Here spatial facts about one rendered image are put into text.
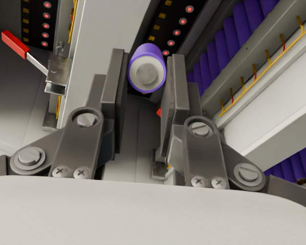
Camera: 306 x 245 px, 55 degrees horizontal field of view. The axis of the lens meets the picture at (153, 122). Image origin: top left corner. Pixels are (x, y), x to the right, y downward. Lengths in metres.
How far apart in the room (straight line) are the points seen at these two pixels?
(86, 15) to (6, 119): 0.31
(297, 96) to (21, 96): 0.42
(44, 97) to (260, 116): 0.36
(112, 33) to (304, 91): 0.16
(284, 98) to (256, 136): 0.05
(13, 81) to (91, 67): 0.29
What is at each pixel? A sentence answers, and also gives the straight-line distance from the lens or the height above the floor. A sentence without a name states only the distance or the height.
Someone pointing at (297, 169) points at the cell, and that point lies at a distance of 0.50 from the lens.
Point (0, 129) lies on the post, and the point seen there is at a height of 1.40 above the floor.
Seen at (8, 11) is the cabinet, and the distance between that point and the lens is 0.60.
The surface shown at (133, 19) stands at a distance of 0.24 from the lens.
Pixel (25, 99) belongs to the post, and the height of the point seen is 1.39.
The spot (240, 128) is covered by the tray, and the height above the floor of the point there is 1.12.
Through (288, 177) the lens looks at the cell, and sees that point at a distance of 0.51.
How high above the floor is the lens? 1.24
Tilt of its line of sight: 7 degrees down
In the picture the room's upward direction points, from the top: 65 degrees counter-clockwise
